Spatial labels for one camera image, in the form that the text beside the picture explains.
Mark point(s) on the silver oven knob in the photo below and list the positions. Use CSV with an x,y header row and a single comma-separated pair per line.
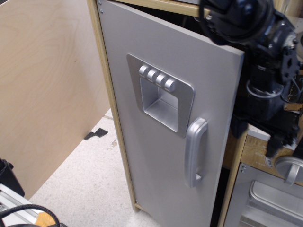
x,y
290,168

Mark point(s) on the wooden toy kitchen frame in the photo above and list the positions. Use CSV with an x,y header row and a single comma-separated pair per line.
x,y
245,149

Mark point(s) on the grey oven door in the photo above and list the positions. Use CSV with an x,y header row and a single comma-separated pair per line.
x,y
242,212

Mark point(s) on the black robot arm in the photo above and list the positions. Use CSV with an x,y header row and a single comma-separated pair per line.
x,y
271,64

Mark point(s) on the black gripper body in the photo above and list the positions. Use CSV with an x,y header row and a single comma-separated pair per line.
x,y
282,127

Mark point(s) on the silver oven door handle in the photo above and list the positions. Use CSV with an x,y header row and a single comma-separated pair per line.
x,y
276,200

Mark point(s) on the orange tape piece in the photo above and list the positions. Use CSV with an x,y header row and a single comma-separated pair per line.
x,y
47,220

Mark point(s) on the aluminium extrusion rail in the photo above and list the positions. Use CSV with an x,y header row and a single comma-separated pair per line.
x,y
10,199

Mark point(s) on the silver fridge door handle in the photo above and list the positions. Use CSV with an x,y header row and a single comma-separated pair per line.
x,y
194,135

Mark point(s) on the grey toy fridge door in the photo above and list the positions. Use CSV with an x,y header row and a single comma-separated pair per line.
x,y
155,153

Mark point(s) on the black tape on floor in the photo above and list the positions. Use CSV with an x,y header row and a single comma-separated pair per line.
x,y
99,133

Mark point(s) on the plywood board panel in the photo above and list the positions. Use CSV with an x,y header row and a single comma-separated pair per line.
x,y
52,89

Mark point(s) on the silver ice dispenser panel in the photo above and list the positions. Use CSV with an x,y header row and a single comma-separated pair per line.
x,y
161,95

